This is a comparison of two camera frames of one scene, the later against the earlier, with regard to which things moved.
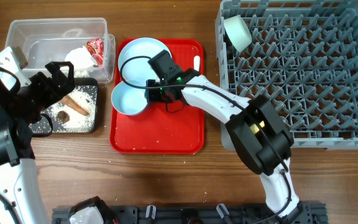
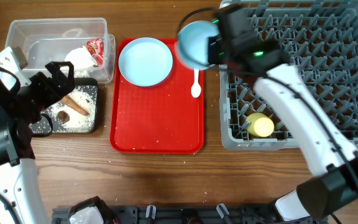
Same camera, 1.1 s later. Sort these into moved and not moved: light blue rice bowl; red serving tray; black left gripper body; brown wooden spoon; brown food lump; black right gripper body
Moved: black right gripper body; light blue rice bowl
Not moved: brown wooden spoon; black left gripper body; brown food lump; red serving tray
